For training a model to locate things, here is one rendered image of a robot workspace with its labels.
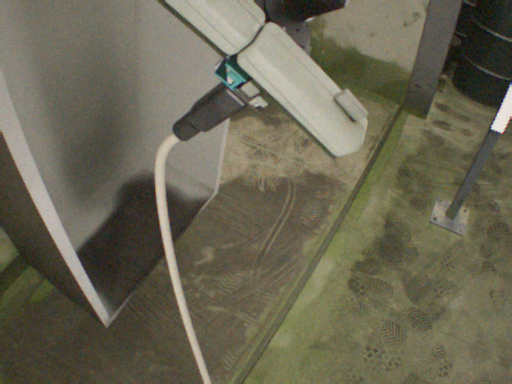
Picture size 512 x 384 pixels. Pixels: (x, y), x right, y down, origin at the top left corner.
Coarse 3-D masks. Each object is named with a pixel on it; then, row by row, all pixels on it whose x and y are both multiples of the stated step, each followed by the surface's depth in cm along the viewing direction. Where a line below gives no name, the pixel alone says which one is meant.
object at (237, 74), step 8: (232, 56) 34; (224, 64) 34; (232, 64) 34; (216, 72) 35; (224, 72) 36; (232, 72) 34; (240, 72) 34; (224, 80) 35; (232, 80) 35; (240, 80) 35; (232, 88) 36
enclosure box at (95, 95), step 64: (0, 0) 56; (64, 0) 71; (128, 0) 89; (0, 64) 64; (64, 64) 82; (128, 64) 105; (192, 64) 98; (0, 128) 36; (64, 128) 94; (128, 128) 124; (0, 192) 58; (64, 192) 108; (128, 192) 126; (192, 192) 131; (64, 256) 62; (128, 256) 112
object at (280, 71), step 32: (160, 0) 30; (192, 0) 28; (224, 0) 29; (224, 32) 30; (256, 32) 31; (256, 64) 32; (288, 64) 32; (224, 96) 38; (256, 96) 36; (288, 96) 34; (320, 96) 34; (352, 96) 34; (192, 128) 45; (320, 128) 36; (352, 128) 36
